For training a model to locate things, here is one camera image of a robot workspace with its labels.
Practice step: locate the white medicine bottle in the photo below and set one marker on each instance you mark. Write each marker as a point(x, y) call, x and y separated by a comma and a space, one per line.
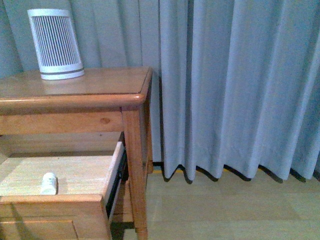
point(49, 184)

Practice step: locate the wooden drawer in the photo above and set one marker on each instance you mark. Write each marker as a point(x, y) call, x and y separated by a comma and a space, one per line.
point(82, 209)

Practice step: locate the light grey curtain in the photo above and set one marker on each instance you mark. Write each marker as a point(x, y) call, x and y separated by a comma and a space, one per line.
point(236, 83)

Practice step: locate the wooden nightstand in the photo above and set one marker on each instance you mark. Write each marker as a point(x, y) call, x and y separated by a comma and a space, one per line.
point(85, 116)

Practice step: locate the white cylindrical air purifier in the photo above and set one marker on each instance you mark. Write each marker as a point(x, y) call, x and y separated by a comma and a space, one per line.
point(55, 44)

